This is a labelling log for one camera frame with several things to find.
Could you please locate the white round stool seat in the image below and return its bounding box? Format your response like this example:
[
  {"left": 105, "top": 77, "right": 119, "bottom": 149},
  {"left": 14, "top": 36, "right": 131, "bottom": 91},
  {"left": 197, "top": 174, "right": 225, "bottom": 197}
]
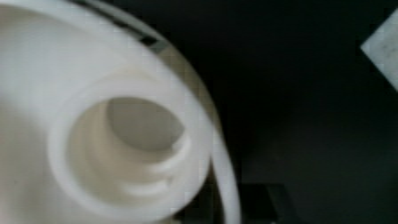
[{"left": 0, "top": 0, "right": 243, "bottom": 224}]

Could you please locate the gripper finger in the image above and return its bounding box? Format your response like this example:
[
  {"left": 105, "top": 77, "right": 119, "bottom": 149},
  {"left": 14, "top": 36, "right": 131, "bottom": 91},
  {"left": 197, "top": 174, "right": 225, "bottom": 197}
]
[{"left": 240, "top": 184, "right": 296, "bottom": 224}]

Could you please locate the white marker base plate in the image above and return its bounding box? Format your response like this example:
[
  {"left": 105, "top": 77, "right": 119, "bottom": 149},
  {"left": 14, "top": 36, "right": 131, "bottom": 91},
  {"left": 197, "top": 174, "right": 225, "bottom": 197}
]
[{"left": 360, "top": 15, "right": 398, "bottom": 91}]

